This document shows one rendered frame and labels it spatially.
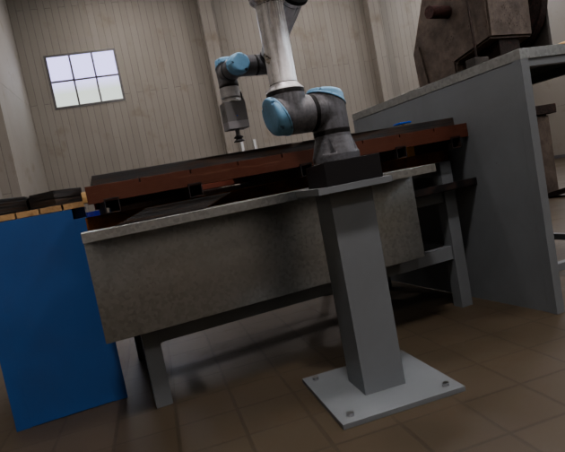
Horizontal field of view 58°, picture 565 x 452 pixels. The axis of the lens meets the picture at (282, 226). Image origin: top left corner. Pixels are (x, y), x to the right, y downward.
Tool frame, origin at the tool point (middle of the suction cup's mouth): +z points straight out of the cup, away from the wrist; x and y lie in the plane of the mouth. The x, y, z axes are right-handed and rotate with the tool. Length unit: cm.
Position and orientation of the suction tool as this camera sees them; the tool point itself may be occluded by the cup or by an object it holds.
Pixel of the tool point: (239, 141)
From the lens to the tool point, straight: 199.2
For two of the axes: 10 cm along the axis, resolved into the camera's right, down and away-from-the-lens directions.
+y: -9.0, 2.0, -3.8
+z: 1.9, 9.8, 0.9
